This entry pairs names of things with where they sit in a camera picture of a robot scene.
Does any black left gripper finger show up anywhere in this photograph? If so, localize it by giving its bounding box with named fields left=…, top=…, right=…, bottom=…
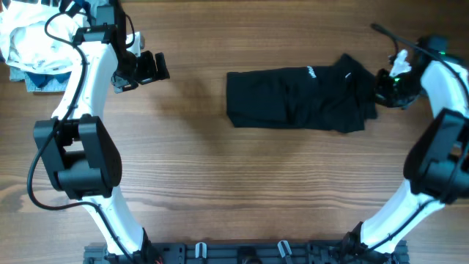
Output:
left=155, top=52, right=170, bottom=80
left=138, top=51, right=158, bottom=85

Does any black t-shirt with logo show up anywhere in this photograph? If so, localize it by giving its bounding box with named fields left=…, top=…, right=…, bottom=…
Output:
left=226, top=54, right=377, bottom=133

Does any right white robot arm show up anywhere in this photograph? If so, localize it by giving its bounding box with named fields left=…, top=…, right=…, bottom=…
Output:
left=226, top=49, right=468, bottom=258

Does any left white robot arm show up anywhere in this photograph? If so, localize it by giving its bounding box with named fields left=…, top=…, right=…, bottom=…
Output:
left=32, top=24, right=170, bottom=263

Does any grey garment on pile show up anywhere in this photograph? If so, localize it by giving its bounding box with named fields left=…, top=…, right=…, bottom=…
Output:
left=9, top=0, right=107, bottom=93

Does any dark blue garment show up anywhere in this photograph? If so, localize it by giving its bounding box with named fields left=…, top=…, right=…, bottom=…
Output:
left=26, top=0, right=92, bottom=89

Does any black white striped garment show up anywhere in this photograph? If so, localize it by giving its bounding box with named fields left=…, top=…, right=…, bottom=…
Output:
left=1, top=0, right=87, bottom=18

